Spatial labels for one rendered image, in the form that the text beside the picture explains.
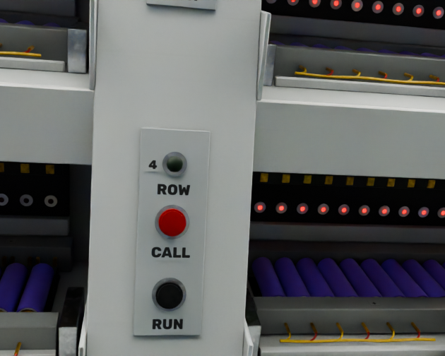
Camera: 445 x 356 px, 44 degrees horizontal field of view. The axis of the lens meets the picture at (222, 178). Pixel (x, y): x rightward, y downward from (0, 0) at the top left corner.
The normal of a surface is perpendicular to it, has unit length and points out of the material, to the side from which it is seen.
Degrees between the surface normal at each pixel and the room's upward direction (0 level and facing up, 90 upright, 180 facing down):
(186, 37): 90
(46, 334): 106
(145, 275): 90
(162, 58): 90
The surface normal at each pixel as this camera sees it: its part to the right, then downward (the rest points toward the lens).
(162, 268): 0.16, 0.07
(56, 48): 0.14, 0.35
